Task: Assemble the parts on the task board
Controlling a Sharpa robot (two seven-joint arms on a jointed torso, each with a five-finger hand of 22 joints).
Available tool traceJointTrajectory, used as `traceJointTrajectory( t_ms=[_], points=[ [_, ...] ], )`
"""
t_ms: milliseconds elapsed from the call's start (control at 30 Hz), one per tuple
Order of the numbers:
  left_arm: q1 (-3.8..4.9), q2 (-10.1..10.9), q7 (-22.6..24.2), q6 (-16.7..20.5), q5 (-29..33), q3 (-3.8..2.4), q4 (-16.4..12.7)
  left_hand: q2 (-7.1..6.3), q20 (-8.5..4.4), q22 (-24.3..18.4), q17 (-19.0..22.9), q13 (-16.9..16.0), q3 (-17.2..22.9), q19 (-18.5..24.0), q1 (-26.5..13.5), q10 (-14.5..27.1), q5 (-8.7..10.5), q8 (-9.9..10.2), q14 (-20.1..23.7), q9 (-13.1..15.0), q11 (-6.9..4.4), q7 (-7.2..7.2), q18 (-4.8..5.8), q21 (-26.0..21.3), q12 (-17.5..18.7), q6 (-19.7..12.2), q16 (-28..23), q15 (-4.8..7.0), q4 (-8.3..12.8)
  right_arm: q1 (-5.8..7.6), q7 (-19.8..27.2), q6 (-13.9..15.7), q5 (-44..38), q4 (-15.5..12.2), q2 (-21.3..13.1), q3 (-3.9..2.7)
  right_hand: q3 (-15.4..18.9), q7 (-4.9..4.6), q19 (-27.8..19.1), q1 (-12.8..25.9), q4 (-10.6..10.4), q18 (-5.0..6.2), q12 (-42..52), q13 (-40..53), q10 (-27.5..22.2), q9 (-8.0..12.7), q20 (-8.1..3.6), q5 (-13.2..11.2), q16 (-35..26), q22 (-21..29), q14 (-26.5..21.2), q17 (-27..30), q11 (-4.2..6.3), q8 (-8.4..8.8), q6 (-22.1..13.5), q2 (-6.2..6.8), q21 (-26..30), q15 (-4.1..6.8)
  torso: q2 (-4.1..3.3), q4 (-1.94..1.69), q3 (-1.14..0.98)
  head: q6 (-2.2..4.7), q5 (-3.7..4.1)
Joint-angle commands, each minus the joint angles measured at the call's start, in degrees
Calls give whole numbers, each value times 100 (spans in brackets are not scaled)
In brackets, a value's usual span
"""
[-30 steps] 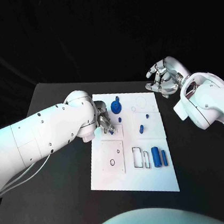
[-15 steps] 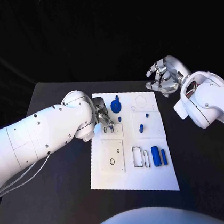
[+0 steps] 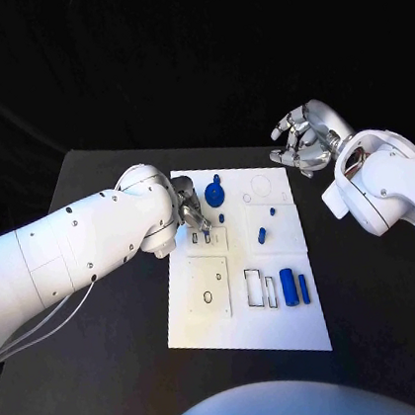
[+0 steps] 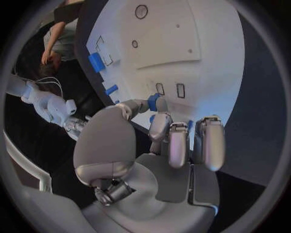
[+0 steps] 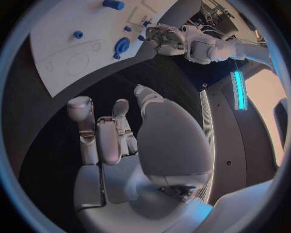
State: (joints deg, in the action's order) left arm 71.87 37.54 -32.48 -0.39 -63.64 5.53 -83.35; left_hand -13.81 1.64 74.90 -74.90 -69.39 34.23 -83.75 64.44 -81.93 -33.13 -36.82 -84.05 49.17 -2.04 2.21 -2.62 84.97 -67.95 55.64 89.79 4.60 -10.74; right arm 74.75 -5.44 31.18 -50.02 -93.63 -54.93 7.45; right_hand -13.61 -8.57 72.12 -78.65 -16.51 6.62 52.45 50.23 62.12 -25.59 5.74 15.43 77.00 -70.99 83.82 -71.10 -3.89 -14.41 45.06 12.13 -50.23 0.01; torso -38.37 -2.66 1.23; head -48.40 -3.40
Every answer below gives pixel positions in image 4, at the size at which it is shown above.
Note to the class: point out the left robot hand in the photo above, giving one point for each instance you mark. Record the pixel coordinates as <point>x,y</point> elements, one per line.
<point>106,145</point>

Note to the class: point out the blue plug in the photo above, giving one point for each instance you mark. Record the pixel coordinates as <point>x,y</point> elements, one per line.
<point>153,102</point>

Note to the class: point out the person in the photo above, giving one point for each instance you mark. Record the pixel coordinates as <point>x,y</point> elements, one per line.
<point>66,40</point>

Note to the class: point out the large blue cylinder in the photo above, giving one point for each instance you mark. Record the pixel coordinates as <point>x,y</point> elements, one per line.
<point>96,62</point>

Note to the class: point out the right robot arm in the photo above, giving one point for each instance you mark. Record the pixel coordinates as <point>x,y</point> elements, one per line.
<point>43,102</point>

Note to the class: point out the white task board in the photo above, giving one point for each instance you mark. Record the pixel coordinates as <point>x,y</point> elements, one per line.
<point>163,36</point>

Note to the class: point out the thin blue cylinder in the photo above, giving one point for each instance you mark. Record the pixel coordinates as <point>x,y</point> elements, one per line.
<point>111,89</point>

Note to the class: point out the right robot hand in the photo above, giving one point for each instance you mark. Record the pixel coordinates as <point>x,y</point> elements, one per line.
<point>76,126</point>

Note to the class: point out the medium blue peg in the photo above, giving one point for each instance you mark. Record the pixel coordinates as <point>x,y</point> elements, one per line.
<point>117,102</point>

